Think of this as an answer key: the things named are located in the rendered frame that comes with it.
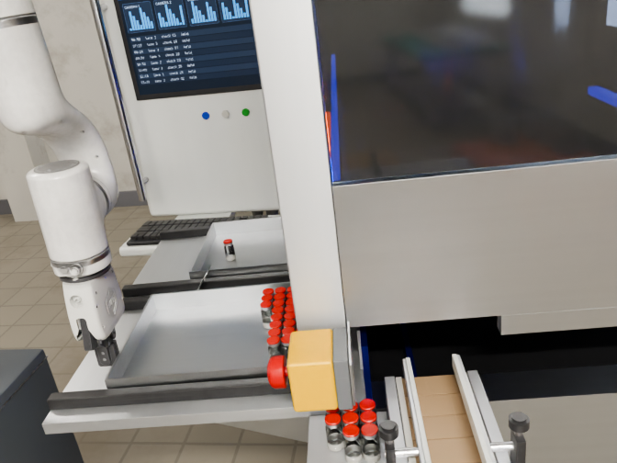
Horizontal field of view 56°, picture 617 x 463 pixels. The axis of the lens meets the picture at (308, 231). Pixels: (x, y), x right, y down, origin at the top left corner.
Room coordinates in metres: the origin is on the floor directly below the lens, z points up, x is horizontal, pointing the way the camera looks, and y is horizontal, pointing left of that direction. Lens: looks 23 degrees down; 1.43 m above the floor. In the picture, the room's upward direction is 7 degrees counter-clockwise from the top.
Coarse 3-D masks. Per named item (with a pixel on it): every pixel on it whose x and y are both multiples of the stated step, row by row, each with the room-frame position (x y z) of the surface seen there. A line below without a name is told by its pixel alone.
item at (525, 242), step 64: (320, 64) 1.60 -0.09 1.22; (384, 192) 0.63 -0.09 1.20; (448, 192) 0.63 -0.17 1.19; (512, 192) 0.62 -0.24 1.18; (576, 192) 0.61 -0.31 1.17; (384, 256) 0.63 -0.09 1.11; (448, 256) 0.63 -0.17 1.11; (512, 256) 0.62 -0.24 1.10; (576, 256) 0.61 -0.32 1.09; (384, 320) 0.63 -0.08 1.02; (512, 320) 0.62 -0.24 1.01; (576, 320) 0.61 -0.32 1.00
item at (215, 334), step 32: (224, 288) 0.98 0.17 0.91; (256, 288) 0.97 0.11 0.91; (160, 320) 0.95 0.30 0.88; (192, 320) 0.93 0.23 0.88; (224, 320) 0.92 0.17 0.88; (256, 320) 0.90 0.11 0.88; (128, 352) 0.83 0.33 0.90; (160, 352) 0.84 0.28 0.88; (192, 352) 0.83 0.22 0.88; (224, 352) 0.82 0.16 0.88; (256, 352) 0.80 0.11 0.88; (128, 384) 0.73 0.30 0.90; (160, 384) 0.73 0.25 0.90
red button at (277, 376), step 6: (270, 360) 0.59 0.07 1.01; (276, 360) 0.59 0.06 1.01; (282, 360) 0.59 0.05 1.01; (270, 366) 0.58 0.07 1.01; (276, 366) 0.58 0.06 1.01; (282, 366) 0.58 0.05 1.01; (270, 372) 0.58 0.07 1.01; (276, 372) 0.57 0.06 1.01; (282, 372) 0.57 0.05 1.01; (270, 378) 0.57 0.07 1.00; (276, 378) 0.57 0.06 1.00; (282, 378) 0.57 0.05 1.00; (270, 384) 0.57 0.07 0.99; (276, 384) 0.57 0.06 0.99; (282, 384) 0.57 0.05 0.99
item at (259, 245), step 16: (224, 224) 1.32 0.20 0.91; (240, 224) 1.32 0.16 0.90; (256, 224) 1.31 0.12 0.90; (272, 224) 1.31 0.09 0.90; (208, 240) 1.25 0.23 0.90; (240, 240) 1.28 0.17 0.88; (256, 240) 1.26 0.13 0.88; (272, 240) 1.25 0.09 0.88; (208, 256) 1.20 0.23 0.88; (224, 256) 1.19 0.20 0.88; (240, 256) 1.18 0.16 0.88; (256, 256) 1.17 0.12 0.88; (272, 256) 1.16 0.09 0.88; (192, 272) 1.07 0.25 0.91; (208, 272) 1.07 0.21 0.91; (224, 272) 1.06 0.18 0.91; (240, 272) 1.06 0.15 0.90; (256, 272) 1.06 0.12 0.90
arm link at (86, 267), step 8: (96, 256) 0.77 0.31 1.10; (104, 256) 0.78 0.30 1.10; (56, 264) 0.76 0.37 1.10; (64, 264) 0.76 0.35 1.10; (72, 264) 0.76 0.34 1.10; (80, 264) 0.76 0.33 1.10; (88, 264) 0.76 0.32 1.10; (96, 264) 0.77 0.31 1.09; (104, 264) 0.78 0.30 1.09; (56, 272) 0.77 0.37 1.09; (64, 272) 0.76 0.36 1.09; (72, 272) 0.75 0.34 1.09; (80, 272) 0.76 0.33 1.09; (88, 272) 0.76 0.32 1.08; (96, 272) 0.78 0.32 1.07
